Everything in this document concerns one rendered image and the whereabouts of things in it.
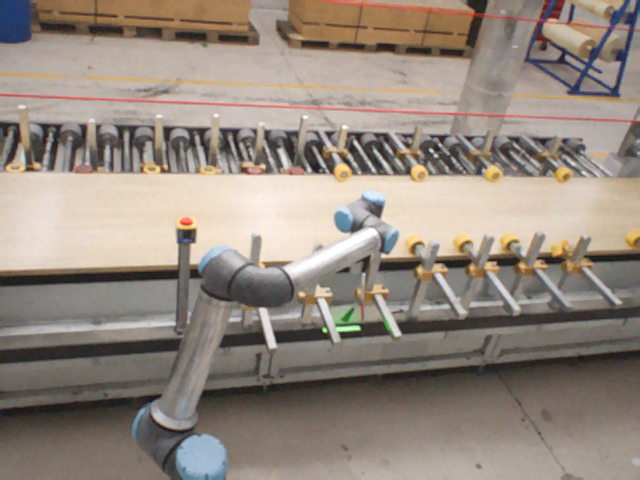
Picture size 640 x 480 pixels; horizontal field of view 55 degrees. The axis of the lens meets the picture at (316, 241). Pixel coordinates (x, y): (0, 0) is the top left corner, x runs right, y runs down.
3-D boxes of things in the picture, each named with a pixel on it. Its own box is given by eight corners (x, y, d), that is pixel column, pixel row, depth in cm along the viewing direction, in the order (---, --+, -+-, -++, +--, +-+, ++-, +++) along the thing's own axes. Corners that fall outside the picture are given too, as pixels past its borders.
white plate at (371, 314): (382, 321, 269) (387, 304, 263) (326, 325, 261) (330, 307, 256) (382, 320, 269) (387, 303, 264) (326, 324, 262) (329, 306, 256)
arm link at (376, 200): (355, 191, 220) (372, 184, 226) (349, 221, 227) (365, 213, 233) (376, 203, 215) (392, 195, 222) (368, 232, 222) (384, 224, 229)
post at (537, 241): (510, 317, 291) (546, 234, 264) (504, 318, 290) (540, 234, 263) (507, 312, 294) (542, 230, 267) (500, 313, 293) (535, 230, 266)
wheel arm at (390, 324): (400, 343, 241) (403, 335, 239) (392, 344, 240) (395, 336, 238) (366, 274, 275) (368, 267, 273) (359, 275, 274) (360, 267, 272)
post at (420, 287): (413, 329, 279) (440, 243, 252) (405, 330, 278) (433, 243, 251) (410, 324, 281) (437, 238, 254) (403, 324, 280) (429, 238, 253)
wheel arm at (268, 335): (276, 355, 227) (277, 346, 225) (267, 355, 226) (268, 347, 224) (256, 281, 261) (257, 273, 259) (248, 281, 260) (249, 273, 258)
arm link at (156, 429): (155, 480, 187) (235, 267, 164) (122, 444, 196) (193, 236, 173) (192, 463, 200) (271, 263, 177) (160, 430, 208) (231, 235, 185)
